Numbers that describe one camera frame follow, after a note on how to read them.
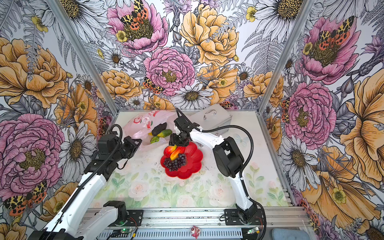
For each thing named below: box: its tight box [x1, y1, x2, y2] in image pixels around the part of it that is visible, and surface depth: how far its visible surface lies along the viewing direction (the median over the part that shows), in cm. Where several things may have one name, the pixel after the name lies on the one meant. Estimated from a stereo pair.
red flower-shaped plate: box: [160, 142, 203, 180], surface depth 93 cm
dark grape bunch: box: [164, 153, 187, 172], surface depth 90 cm
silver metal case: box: [186, 103, 232, 137], surface depth 99 cm
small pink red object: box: [191, 225, 201, 239], surface depth 69 cm
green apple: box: [150, 135, 160, 144], surface depth 99 cm
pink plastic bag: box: [122, 110, 178, 151], surface depth 90 cm
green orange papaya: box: [156, 129, 173, 138], surface depth 106 cm
